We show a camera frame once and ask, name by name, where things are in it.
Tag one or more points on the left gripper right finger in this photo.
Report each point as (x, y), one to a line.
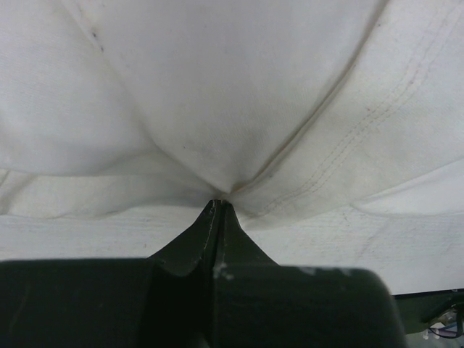
(259, 303)

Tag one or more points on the cream white t-shirt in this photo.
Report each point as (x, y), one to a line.
(287, 109)

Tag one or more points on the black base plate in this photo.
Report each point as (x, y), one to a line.
(420, 311)

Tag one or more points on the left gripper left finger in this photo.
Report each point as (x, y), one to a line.
(157, 301)

